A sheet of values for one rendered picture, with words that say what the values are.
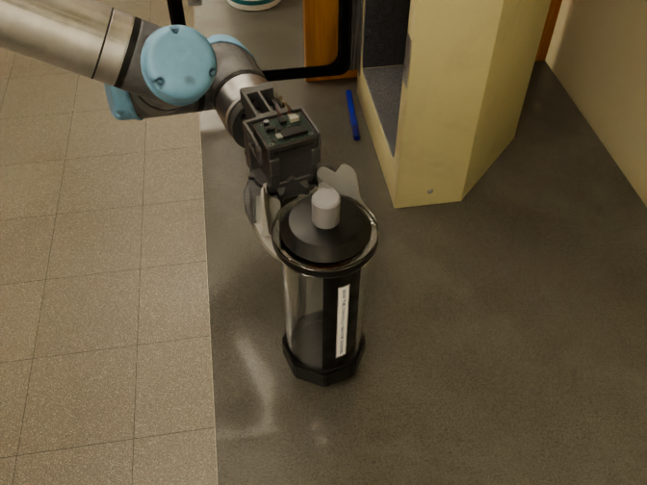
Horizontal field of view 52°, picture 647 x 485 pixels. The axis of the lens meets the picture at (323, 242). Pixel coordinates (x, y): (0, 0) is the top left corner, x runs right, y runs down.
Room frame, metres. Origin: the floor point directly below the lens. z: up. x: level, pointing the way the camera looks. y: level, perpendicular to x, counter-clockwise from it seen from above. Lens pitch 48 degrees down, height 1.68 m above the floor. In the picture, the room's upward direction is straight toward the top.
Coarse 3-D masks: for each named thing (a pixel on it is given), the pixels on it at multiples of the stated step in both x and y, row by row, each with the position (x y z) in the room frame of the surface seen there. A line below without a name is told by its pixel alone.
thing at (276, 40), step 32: (224, 0) 1.02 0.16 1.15; (256, 0) 1.02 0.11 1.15; (288, 0) 1.03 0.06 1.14; (320, 0) 1.04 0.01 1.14; (224, 32) 1.02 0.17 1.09; (256, 32) 1.02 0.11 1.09; (288, 32) 1.03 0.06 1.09; (320, 32) 1.04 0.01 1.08; (288, 64) 1.03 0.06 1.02; (320, 64) 1.04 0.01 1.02
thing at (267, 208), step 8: (264, 184) 0.52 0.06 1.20; (264, 192) 0.48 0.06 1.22; (256, 200) 0.51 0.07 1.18; (264, 200) 0.47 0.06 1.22; (272, 200) 0.51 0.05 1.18; (256, 208) 0.50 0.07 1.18; (264, 208) 0.47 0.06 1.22; (272, 208) 0.50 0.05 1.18; (280, 208) 0.51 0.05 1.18; (256, 216) 0.49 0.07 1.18; (264, 216) 0.47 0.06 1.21; (272, 216) 0.49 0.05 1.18; (256, 224) 0.48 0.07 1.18; (264, 224) 0.46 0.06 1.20; (256, 232) 0.47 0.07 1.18; (264, 232) 0.46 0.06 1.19; (264, 240) 0.46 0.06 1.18; (272, 248) 0.44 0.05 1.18; (272, 256) 0.44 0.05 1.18
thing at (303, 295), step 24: (312, 264) 0.41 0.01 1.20; (336, 264) 0.41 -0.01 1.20; (288, 288) 0.43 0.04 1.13; (312, 288) 0.41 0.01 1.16; (360, 288) 0.43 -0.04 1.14; (288, 312) 0.44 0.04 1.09; (312, 312) 0.41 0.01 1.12; (360, 312) 0.44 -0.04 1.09; (288, 336) 0.44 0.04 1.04; (312, 336) 0.41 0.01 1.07; (360, 336) 0.44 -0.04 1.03; (312, 360) 0.41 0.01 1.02
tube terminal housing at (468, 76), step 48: (432, 0) 0.75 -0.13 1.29; (480, 0) 0.76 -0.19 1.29; (528, 0) 0.84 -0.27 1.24; (432, 48) 0.75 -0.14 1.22; (480, 48) 0.76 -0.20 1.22; (528, 48) 0.88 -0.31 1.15; (432, 96) 0.75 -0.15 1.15; (480, 96) 0.76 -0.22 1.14; (384, 144) 0.84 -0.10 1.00; (432, 144) 0.75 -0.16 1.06; (480, 144) 0.79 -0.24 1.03; (432, 192) 0.76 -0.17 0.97
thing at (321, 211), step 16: (320, 192) 0.46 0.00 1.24; (336, 192) 0.46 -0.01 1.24; (304, 208) 0.47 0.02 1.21; (320, 208) 0.44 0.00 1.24; (336, 208) 0.45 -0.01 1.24; (352, 208) 0.47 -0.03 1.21; (288, 224) 0.45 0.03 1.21; (304, 224) 0.45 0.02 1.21; (320, 224) 0.44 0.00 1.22; (336, 224) 0.45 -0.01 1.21; (352, 224) 0.45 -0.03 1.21; (368, 224) 0.46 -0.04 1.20; (288, 240) 0.44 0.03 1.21; (304, 240) 0.43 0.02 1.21; (320, 240) 0.43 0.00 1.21; (336, 240) 0.43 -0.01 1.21; (352, 240) 0.43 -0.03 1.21; (368, 240) 0.44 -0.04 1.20; (304, 256) 0.42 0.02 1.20; (320, 256) 0.42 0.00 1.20; (336, 256) 0.42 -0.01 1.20; (352, 256) 0.42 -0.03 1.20
